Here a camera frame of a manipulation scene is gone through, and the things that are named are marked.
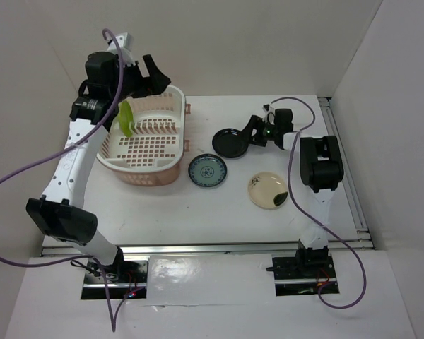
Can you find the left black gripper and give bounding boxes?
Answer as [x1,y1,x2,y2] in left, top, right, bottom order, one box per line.
[108,54,169,102]

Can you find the cream plate black mark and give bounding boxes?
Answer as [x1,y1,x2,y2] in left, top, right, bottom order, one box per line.
[247,172,289,210]

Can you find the aluminium front rail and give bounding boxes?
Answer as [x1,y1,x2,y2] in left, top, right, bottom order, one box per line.
[41,239,374,257]

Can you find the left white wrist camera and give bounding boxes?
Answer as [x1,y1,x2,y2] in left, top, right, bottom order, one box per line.
[107,32,135,66]

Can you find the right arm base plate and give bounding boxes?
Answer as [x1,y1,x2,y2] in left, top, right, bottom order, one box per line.
[265,257,339,297]

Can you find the green plate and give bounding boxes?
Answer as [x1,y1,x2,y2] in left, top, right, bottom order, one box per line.
[117,100,134,138]

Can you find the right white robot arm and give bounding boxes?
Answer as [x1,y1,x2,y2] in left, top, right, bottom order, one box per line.
[241,105,344,279]

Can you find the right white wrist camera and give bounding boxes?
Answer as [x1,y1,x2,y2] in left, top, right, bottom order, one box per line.
[263,104,275,125]

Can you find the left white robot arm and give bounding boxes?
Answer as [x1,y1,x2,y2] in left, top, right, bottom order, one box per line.
[25,52,171,282]

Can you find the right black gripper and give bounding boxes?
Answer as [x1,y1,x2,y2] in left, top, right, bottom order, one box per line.
[236,115,280,148]

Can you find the blue floral plate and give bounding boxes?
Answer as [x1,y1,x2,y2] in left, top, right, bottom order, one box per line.
[187,153,228,189]

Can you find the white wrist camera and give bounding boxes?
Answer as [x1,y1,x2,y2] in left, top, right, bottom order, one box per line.
[263,104,275,125]
[107,32,135,66]

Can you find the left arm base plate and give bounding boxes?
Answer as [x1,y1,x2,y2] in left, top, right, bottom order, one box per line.
[70,260,149,300]

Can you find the aluminium side rail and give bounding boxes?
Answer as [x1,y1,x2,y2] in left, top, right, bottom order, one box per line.
[318,97,374,250]

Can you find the pink white dish rack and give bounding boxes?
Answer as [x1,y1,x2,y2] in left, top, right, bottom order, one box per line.
[97,85,190,186]

